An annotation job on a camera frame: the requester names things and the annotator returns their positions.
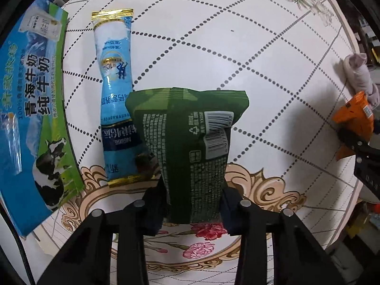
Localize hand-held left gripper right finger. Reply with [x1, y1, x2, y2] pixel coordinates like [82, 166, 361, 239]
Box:
[220, 186, 345, 285]

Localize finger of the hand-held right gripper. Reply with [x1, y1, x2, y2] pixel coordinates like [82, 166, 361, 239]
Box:
[338, 128, 380, 161]

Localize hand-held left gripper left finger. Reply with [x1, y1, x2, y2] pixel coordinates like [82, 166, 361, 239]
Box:
[37, 179, 167, 285]

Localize orange snack packet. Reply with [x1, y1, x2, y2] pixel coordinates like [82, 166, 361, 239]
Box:
[332, 91, 375, 162]

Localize green snack packet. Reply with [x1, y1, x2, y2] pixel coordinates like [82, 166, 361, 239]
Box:
[125, 87, 249, 224]

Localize pink rolled cloth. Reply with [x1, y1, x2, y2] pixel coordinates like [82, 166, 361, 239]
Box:
[342, 52, 380, 110]

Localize blue stick sachet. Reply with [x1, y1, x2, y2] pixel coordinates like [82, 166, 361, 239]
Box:
[91, 9, 158, 188]

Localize blue milk carton box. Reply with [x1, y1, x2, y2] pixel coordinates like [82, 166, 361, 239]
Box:
[0, 0, 85, 238]

